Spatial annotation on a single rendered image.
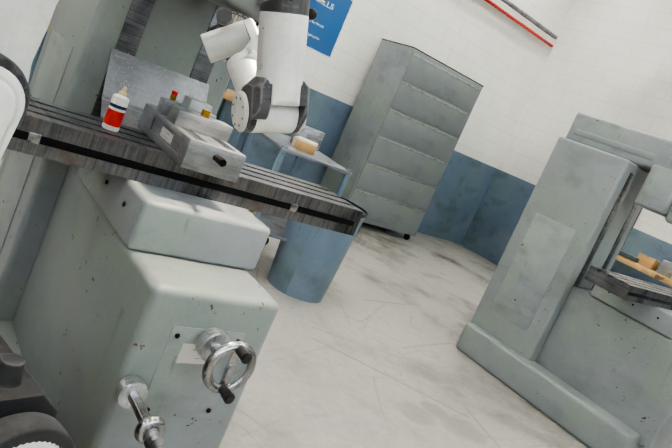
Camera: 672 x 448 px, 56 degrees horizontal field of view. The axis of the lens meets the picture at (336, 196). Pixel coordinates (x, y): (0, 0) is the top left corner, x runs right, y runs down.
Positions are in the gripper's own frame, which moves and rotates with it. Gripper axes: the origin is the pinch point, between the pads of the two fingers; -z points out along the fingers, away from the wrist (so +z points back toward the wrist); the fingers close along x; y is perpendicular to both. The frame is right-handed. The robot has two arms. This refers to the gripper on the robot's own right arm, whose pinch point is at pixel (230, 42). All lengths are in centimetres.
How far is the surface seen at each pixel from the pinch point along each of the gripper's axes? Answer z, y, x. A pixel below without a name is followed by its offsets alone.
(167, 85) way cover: -32.4, 18.4, 12.4
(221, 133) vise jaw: 6.4, 21.8, -6.0
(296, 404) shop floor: -67, 122, -78
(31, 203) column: -26, 65, 36
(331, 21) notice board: -506, -77, -93
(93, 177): -3, 46, 20
